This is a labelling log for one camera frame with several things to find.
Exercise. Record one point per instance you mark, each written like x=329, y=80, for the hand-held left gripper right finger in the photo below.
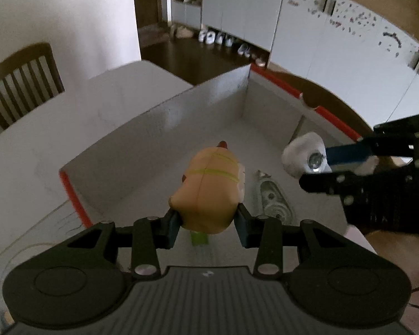
x=243, y=228

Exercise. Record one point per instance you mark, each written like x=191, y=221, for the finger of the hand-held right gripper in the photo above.
x=328, y=183
x=349, y=153

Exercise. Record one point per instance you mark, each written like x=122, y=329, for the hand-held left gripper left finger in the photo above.
x=173, y=228

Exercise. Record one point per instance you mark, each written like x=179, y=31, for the white plush toy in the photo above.
x=300, y=151

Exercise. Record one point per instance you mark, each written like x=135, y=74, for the tan toy figure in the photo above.
x=209, y=195

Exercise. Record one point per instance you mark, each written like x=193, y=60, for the red and white cardboard box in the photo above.
x=181, y=118

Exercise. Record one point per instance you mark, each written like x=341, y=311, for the clear packet with metal part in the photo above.
x=274, y=202

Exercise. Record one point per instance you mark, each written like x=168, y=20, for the white cabinet with stickers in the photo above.
x=352, y=62

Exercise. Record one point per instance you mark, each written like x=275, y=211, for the row of shoes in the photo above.
x=218, y=38

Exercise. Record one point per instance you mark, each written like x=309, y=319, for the plain white cabinet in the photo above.
x=241, y=3

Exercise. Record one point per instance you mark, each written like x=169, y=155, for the brown door mat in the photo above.
x=153, y=35

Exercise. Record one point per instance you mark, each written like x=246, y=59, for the tan shoes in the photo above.
x=181, y=32

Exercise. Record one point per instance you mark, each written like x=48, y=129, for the wooden slat-back chair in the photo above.
x=21, y=83

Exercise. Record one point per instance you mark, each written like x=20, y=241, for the open white shelf unit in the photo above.
x=186, y=10

